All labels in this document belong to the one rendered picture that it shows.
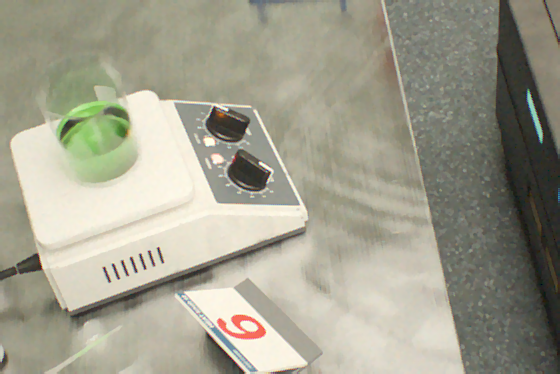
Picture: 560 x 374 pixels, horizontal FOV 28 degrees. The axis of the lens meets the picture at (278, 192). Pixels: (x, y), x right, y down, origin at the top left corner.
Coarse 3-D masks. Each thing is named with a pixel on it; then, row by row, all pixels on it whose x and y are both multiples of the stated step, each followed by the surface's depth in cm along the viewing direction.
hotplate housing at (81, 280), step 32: (192, 160) 86; (128, 224) 82; (160, 224) 82; (192, 224) 83; (224, 224) 84; (256, 224) 85; (288, 224) 87; (32, 256) 86; (64, 256) 81; (96, 256) 82; (128, 256) 83; (160, 256) 84; (192, 256) 85; (224, 256) 87; (64, 288) 83; (96, 288) 84; (128, 288) 85
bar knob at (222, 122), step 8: (216, 104) 89; (216, 112) 89; (224, 112) 89; (232, 112) 89; (208, 120) 90; (216, 120) 89; (224, 120) 89; (232, 120) 89; (240, 120) 89; (248, 120) 89; (208, 128) 89; (216, 128) 89; (224, 128) 90; (232, 128) 90; (240, 128) 89; (216, 136) 89; (224, 136) 89; (232, 136) 89; (240, 136) 90
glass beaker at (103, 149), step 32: (64, 64) 80; (96, 64) 81; (32, 96) 78; (64, 96) 82; (96, 96) 83; (64, 128) 78; (96, 128) 78; (128, 128) 80; (64, 160) 81; (96, 160) 80; (128, 160) 82
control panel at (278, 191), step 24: (192, 120) 90; (192, 144) 87; (216, 144) 88; (240, 144) 90; (264, 144) 91; (216, 168) 86; (216, 192) 84; (240, 192) 85; (264, 192) 86; (288, 192) 87
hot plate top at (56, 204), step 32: (128, 96) 88; (32, 128) 87; (160, 128) 86; (32, 160) 85; (160, 160) 84; (32, 192) 83; (64, 192) 83; (96, 192) 82; (128, 192) 82; (160, 192) 82; (192, 192) 82; (32, 224) 81; (64, 224) 81; (96, 224) 80
